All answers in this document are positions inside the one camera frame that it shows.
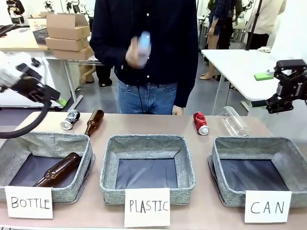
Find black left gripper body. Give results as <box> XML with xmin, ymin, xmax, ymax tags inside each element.
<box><xmin>13</xmin><ymin>63</ymin><xmax>52</xmax><ymax>103</ymax></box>

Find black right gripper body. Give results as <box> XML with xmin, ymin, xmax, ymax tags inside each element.
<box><xmin>277</xmin><ymin>70</ymin><xmax>307</xmax><ymax>102</ymax></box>

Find light blue plastic bottle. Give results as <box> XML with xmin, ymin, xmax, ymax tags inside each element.
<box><xmin>137</xmin><ymin>31</ymin><xmax>152</xmax><ymax>63</ymax></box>

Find person's right forearm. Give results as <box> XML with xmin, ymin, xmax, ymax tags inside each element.
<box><xmin>89</xmin><ymin>33</ymin><xmax>131</xmax><ymax>67</ymax></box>

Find person's left forearm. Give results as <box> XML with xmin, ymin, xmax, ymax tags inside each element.
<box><xmin>174</xmin><ymin>47</ymin><xmax>200</xmax><ymax>108</ymax></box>

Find crushed black can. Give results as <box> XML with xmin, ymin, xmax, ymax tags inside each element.
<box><xmin>60</xmin><ymin>109</ymin><xmax>81</xmax><ymax>131</ymax></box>

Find grey basket labelled can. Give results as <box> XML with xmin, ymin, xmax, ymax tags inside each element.
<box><xmin>207</xmin><ymin>136</ymin><xmax>307</xmax><ymax>208</ymax></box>

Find grey basket labelled bottle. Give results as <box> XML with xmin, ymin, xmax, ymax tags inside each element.
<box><xmin>0</xmin><ymin>131</ymin><xmax>96</xmax><ymax>204</ymax></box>

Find grey basket labelled plastic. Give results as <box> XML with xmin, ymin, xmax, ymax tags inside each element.
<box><xmin>99</xmin><ymin>134</ymin><xmax>196</xmax><ymax>205</ymax></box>

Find crushed red can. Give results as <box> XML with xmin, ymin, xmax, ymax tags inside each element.
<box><xmin>193</xmin><ymin>111</ymin><xmax>210</xmax><ymax>136</ymax></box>

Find white paper sign CAN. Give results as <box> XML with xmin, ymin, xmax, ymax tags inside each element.
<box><xmin>244</xmin><ymin>189</ymin><xmax>293</xmax><ymax>224</ymax></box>

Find person's right hand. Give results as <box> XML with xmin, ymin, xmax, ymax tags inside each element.
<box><xmin>125</xmin><ymin>35</ymin><xmax>152</xmax><ymax>68</ymax></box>

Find white empty desk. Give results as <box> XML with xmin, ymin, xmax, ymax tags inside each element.
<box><xmin>200</xmin><ymin>48</ymin><xmax>307</xmax><ymax>115</ymax></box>

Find seated bystander's bare legs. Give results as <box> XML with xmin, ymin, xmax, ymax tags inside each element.
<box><xmin>80</xmin><ymin>64</ymin><xmax>97</xmax><ymax>85</ymax></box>

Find brown glass bottle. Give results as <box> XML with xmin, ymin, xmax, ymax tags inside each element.
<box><xmin>33</xmin><ymin>152</ymin><xmax>83</xmax><ymax>188</ymax></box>
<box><xmin>83</xmin><ymin>108</ymin><xmax>105</xmax><ymax>138</ymax></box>

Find flat closed cardboard box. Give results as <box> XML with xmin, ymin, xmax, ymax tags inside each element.
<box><xmin>45</xmin><ymin>36</ymin><xmax>90</xmax><ymax>52</ymax></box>
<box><xmin>52</xmin><ymin>46</ymin><xmax>96</xmax><ymax>61</ymax></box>

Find white desk with boxes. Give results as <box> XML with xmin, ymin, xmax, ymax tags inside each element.
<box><xmin>0</xmin><ymin>28</ymin><xmax>99</xmax><ymax>109</ymax></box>

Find clear plastic bottle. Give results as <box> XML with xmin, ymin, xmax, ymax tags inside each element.
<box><xmin>219</xmin><ymin>105</ymin><xmax>250</xmax><ymax>138</ymax></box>

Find black plastic crate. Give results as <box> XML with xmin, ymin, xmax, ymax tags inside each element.
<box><xmin>32</xmin><ymin>28</ymin><xmax>49</xmax><ymax>46</ymax></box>

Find bystander in beige top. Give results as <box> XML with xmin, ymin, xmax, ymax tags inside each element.
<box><xmin>246</xmin><ymin>0</ymin><xmax>288</xmax><ymax>50</ymax></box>

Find white open box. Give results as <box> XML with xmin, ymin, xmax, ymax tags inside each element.
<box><xmin>27</xmin><ymin>11</ymin><xmax>55</xmax><ymax>31</ymax></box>

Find bystander in plaid shirt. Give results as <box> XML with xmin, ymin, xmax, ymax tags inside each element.
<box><xmin>199</xmin><ymin>0</ymin><xmax>243</xmax><ymax>81</ymax></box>

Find open cardboard box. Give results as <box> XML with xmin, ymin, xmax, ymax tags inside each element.
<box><xmin>46</xmin><ymin>12</ymin><xmax>92</xmax><ymax>41</ymax></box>

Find person's blue jeans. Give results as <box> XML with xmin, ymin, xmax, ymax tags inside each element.
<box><xmin>117</xmin><ymin>80</ymin><xmax>178</xmax><ymax>115</ymax></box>

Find white paper sign BOTTLE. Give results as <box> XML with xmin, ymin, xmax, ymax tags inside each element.
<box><xmin>4</xmin><ymin>185</ymin><xmax>54</xmax><ymax>219</ymax></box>

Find person in dark shirt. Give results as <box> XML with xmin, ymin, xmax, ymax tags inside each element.
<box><xmin>89</xmin><ymin>0</ymin><xmax>200</xmax><ymax>108</ymax></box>

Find white paper sign PLASTIC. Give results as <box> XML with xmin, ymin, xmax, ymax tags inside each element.
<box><xmin>123</xmin><ymin>187</ymin><xmax>171</xmax><ymax>228</ymax></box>

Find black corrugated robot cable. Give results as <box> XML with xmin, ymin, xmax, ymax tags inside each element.
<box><xmin>0</xmin><ymin>88</ymin><xmax>52</xmax><ymax>139</ymax></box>

